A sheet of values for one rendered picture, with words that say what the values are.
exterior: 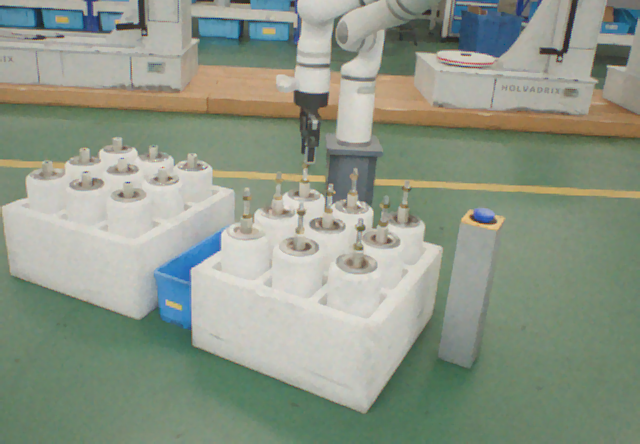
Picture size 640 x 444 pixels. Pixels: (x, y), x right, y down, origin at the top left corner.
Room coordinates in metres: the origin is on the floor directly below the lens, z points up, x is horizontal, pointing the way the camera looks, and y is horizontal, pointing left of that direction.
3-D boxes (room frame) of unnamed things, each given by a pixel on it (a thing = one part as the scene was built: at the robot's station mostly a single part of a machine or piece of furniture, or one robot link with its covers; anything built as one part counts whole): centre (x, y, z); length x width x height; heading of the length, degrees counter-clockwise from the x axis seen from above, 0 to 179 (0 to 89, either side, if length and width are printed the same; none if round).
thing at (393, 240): (1.09, -0.12, 0.25); 0.08 x 0.08 x 0.01
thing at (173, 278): (1.25, 0.24, 0.06); 0.30 x 0.11 x 0.12; 155
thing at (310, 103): (1.30, 0.04, 0.45); 0.08 x 0.08 x 0.09
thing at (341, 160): (1.59, -0.07, 0.15); 0.15 x 0.15 x 0.30; 3
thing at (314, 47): (1.31, 0.04, 0.62); 0.09 x 0.07 x 0.15; 174
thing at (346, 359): (1.14, -0.02, 0.09); 0.39 x 0.39 x 0.18; 64
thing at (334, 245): (1.14, -0.02, 0.16); 0.10 x 0.10 x 0.18
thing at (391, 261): (1.09, -0.12, 0.16); 0.10 x 0.10 x 0.18
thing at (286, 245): (1.04, 0.04, 0.25); 0.08 x 0.08 x 0.01
